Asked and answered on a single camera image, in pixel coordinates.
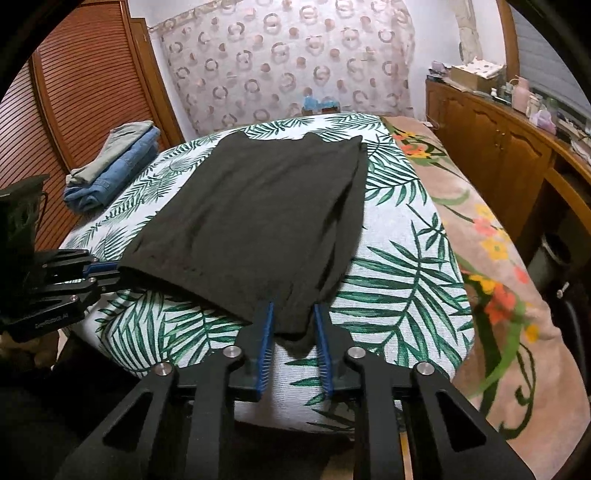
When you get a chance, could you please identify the black pants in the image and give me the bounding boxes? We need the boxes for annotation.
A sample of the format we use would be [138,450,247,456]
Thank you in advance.
[119,131,368,356]

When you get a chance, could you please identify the wooden sideboard cabinet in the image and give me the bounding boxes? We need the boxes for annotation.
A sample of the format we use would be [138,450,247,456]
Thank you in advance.
[425,80,590,268]

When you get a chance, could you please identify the circle pattern pink curtain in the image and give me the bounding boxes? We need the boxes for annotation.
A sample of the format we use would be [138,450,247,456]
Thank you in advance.
[151,1,415,136]

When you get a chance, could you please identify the grey window roller shutter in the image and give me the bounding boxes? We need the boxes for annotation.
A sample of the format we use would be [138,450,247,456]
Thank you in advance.
[511,6,590,131]

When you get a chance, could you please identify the blue item in box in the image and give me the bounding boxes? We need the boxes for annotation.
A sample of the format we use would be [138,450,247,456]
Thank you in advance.
[301,96,341,116]

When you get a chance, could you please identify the pink thermos jug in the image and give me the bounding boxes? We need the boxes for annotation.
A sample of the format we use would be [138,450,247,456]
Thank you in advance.
[510,76,531,114]

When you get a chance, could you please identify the grey-green folded pants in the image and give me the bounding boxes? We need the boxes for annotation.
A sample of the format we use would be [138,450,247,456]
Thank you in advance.
[65,120,160,187]

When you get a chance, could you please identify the brown louvered wardrobe door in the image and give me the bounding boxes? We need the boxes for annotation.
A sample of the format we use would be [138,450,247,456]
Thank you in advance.
[1,1,184,250]

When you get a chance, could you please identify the blue denim jeans folded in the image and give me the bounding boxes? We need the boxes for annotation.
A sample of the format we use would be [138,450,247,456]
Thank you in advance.
[63,130,160,214]

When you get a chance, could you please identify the cardboard box on cabinet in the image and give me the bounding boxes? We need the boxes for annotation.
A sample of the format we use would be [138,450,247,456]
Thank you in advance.
[450,58,505,92]

